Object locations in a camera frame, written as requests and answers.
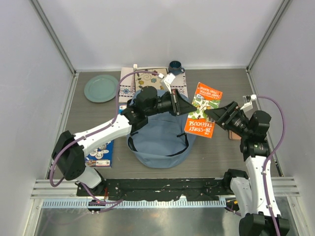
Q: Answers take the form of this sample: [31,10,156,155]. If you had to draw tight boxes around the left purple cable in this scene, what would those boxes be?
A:
[48,70,160,188]

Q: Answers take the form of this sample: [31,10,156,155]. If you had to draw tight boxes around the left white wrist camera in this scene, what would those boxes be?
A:
[159,73,176,92]

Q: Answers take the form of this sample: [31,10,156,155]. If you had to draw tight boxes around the blue student backpack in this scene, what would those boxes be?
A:
[126,89,197,169]

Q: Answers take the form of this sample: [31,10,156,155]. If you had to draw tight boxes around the purple cable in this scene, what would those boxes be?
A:
[48,70,160,188]
[255,95,287,236]

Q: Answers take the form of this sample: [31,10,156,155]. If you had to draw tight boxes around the square floral plate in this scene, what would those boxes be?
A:
[134,68,167,91]

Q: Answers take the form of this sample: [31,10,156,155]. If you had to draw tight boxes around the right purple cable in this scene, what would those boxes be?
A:
[255,95,287,236]

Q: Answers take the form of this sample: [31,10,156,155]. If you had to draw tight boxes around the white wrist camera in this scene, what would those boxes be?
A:
[159,73,176,92]
[240,94,257,112]

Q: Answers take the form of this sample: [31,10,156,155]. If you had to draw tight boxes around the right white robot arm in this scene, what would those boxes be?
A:
[205,102,290,236]

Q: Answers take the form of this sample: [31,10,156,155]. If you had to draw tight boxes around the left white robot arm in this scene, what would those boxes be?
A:
[49,86,196,196]

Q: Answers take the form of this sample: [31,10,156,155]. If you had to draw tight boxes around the slotted cable duct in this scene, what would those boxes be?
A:
[42,197,226,208]

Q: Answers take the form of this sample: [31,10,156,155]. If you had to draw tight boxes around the white patterned placemat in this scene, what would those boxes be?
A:
[119,67,188,103]

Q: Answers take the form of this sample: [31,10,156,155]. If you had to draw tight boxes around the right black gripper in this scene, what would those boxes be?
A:
[204,101,252,137]

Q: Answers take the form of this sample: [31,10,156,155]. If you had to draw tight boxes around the dark blue mug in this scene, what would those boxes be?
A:
[168,60,185,76]

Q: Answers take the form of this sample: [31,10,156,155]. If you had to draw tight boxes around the orange treehouse book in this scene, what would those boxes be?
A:
[185,82,223,138]

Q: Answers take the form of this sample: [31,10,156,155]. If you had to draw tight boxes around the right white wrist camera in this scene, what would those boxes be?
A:
[240,94,257,112]

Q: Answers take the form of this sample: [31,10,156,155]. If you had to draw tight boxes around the blue book with plates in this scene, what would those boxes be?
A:
[85,141,114,168]

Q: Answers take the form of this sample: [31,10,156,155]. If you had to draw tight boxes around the white fork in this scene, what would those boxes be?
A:
[131,63,138,92]

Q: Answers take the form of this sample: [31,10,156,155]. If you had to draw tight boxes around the small blue book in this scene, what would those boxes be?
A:
[119,104,127,114]

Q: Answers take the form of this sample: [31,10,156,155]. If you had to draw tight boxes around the green round plate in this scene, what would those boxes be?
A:
[84,74,118,103]

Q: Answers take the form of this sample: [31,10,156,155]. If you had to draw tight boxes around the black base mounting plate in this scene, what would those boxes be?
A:
[90,178,233,202]

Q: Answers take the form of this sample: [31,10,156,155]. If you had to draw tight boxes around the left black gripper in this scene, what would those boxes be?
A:
[146,89,197,117]

